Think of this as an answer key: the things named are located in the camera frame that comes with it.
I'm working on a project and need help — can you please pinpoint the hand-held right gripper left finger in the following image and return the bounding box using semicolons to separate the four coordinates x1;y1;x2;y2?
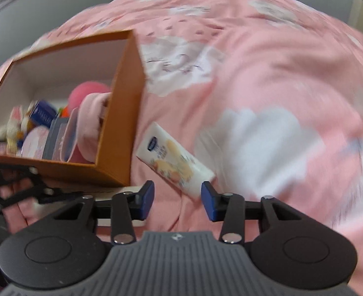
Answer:
54;180;155;245

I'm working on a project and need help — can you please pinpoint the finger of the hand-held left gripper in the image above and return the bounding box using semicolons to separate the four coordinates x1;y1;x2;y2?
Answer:
0;161;41;176
0;173;88;213

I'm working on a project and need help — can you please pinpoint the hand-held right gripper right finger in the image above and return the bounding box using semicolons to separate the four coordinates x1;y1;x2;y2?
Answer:
201;181;307;243

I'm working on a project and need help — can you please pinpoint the dark grey textured case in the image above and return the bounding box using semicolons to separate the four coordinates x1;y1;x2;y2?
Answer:
42;117;68;161

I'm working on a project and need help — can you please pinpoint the cream hand cream tube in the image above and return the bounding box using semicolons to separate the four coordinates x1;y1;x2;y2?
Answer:
135;121;216;198

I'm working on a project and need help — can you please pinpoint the pink cloth pouch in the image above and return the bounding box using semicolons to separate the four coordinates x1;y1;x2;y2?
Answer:
76;92;112;164

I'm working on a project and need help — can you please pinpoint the orange cardboard box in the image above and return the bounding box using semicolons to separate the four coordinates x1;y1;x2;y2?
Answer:
0;30;146;188

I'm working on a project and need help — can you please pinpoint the pink plush fruit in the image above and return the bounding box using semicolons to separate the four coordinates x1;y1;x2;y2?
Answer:
68;81;112;112

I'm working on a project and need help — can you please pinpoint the white bunny plush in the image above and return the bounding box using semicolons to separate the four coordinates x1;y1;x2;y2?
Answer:
0;106;31;156

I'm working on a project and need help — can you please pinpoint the pink oval tin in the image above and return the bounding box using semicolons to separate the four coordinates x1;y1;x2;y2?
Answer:
62;107;79;163

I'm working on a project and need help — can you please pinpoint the pink printed blanket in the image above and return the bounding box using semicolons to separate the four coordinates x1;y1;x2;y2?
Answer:
0;0;363;296

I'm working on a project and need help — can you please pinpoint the blue keychain tag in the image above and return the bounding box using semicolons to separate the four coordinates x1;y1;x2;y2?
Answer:
29;100;58;129

